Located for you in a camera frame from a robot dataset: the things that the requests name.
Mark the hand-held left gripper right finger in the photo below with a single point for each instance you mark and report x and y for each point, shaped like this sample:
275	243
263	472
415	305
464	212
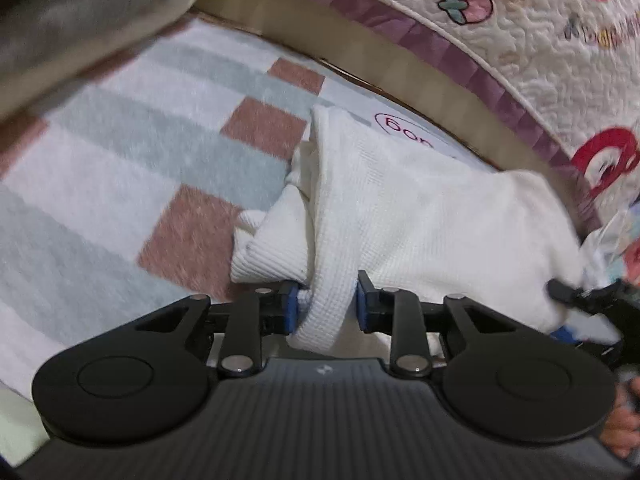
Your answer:
361	305

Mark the person's right hand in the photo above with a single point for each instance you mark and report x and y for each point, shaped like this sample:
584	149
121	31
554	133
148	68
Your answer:
625	420

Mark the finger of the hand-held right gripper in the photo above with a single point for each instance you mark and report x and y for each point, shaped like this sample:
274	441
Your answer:
590	297
565	333

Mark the checked printed blanket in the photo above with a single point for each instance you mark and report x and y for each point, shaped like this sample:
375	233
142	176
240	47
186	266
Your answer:
125	160

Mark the quilted cover with red print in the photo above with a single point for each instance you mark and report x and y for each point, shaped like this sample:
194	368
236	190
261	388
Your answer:
525	35

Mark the tan mattress side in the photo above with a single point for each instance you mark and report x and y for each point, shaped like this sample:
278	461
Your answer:
375	55

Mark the clear plastic bag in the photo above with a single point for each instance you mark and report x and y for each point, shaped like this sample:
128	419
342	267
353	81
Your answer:
607	240

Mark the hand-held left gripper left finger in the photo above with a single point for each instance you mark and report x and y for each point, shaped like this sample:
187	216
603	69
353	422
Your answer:
291	310

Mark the white waffle-knit shirt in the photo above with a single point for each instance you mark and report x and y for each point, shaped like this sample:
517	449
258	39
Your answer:
425	220

